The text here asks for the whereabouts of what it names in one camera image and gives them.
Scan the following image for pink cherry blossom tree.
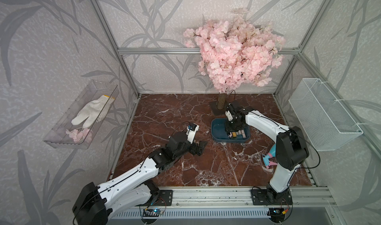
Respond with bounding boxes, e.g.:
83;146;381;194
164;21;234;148
183;9;285;115

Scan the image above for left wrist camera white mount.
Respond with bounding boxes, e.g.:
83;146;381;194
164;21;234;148
186;123;199;144

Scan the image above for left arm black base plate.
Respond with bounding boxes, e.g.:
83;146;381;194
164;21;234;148
144;190;174;207

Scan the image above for aluminium front rail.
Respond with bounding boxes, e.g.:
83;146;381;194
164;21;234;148
89;186;337;209

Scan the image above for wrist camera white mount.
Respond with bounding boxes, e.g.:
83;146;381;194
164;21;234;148
186;123;199;144
225;110;233;121

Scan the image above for left green circuit board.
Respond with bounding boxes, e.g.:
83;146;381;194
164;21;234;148
142;208;166;217

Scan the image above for white wire mesh basket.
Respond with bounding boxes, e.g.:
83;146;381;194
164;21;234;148
289;78;363;151

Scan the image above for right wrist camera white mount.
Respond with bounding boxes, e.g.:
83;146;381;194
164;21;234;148
225;110;233;121

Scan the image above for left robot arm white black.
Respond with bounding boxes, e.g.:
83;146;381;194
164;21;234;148
72;131;207;225

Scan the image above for right circuit board with wires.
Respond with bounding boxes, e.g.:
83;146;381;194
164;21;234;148
267;208;289;224

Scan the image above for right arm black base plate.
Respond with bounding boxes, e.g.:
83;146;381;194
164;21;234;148
251;187;293;206

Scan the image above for pink flower sprig on shelf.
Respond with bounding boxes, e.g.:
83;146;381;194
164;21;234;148
65;128;92;144

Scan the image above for teal plastic storage box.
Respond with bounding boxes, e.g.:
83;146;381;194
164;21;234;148
211;118;251;144

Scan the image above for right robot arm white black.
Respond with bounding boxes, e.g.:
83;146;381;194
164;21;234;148
225;101;310;196

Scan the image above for white work glove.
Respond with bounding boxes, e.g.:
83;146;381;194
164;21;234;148
71;95;115;128

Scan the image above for clear acrylic wall shelf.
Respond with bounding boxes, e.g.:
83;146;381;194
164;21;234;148
43;80;120;150

